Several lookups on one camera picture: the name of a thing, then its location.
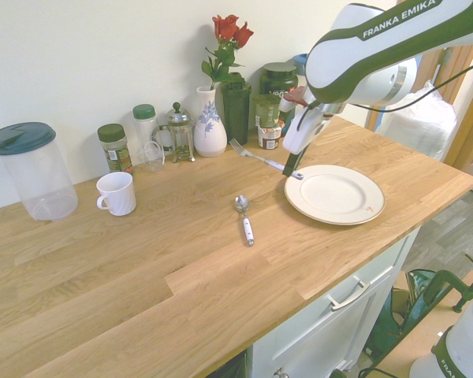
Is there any small clear plastic cup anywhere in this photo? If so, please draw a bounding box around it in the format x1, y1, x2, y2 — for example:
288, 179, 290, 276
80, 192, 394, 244
143, 141, 166, 173

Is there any clear pitcher teal lid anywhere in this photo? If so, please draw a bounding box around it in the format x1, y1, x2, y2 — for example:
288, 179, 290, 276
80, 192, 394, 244
0, 120, 79, 222

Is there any green oatmeal cup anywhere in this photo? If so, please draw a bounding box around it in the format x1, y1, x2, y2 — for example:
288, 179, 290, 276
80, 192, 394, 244
254, 94, 281, 129

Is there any wooden robot mounting board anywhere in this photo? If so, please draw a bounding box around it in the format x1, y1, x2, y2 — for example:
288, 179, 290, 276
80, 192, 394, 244
362, 271, 473, 378

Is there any black protein powder tub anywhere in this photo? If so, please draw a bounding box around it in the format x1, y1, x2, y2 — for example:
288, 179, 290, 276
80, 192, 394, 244
259, 62, 300, 99

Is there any green bag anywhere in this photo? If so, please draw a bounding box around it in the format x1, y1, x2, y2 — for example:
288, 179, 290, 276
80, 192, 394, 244
362, 269, 442, 355

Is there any dark-lidded spice jar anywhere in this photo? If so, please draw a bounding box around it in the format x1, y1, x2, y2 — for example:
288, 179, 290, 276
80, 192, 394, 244
97, 123, 134, 176

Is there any silver drawer handle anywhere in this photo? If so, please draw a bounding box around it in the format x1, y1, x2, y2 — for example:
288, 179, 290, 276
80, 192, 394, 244
326, 275, 371, 312

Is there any green metal clamp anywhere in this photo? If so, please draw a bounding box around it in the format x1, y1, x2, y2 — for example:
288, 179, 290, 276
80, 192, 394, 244
401, 254, 473, 335

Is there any white kitchen cabinet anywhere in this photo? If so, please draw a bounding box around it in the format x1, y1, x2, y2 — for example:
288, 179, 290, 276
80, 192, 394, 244
251, 226, 423, 378

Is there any white-handled metal spoon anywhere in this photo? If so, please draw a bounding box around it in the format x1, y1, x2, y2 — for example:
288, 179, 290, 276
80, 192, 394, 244
233, 195, 256, 247

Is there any white-handled metal fork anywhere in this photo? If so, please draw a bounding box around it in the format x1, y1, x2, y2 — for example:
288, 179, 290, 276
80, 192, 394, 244
229, 138, 304, 180

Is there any glass French press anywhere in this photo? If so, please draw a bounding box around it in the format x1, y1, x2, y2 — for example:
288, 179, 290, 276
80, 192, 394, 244
151, 102, 197, 164

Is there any white vase blue floral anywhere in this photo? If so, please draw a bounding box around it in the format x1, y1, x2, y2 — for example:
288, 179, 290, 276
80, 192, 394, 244
192, 86, 228, 158

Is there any clear bottle green cap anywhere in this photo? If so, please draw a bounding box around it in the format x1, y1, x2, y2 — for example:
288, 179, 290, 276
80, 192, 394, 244
132, 103, 161, 166

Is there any red white yogurt cup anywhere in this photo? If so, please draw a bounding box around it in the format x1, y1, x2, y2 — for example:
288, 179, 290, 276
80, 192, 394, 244
257, 124, 287, 150

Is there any black shaker bottle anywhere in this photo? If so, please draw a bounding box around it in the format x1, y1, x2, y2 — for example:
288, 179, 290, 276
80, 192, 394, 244
220, 72, 252, 146

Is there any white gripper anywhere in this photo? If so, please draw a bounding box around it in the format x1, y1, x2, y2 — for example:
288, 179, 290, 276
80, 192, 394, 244
281, 105, 333, 178

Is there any white gold-rimmed plate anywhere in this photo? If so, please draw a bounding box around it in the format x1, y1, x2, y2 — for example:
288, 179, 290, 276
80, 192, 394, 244
283, 164, 386, 226

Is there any red rose bouquet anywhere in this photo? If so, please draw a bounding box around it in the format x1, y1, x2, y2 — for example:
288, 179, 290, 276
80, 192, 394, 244
201, 14, 255, 91

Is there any white ceramic mug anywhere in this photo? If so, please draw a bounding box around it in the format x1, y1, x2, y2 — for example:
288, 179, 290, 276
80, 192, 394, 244
95, 171, 137, 217

